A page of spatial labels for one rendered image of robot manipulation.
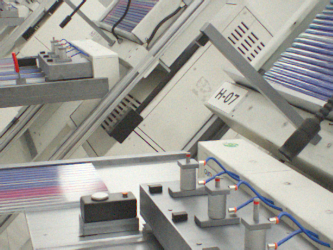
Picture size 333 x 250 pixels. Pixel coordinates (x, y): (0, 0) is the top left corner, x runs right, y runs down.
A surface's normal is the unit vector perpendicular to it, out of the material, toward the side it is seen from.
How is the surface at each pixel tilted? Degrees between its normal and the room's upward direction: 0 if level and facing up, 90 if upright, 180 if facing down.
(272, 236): 44
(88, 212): 90
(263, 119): 90
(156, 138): 90
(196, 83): 90
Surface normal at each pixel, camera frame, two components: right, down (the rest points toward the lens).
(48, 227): 0.00, -0.97
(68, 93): 0.29, 0.22
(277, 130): -0.69, -0.63
